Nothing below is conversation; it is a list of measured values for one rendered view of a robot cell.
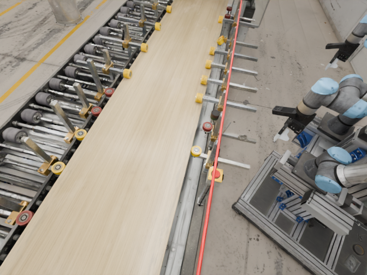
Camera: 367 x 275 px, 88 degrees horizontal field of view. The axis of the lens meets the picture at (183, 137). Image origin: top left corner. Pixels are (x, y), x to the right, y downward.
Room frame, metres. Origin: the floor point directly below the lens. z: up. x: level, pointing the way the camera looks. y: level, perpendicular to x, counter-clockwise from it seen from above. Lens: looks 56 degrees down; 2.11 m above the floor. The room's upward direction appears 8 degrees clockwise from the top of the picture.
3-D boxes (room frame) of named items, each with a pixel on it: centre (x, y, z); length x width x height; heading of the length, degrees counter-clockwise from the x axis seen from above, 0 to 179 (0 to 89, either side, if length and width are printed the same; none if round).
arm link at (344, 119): (1.02, -1.16, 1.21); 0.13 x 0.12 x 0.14; 138
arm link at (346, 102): (0.61, -0.62, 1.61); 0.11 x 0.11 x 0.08; 62
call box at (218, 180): (0.40, -0.19, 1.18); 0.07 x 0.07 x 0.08; 83
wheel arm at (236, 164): (0.69, -0.30, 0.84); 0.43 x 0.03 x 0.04; 83
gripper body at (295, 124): (0.63, -0.53, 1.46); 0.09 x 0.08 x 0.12; 55
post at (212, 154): (0.66, -0.22, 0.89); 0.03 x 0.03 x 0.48; 83
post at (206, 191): (0.40, -0.19, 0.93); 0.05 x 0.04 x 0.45; 173
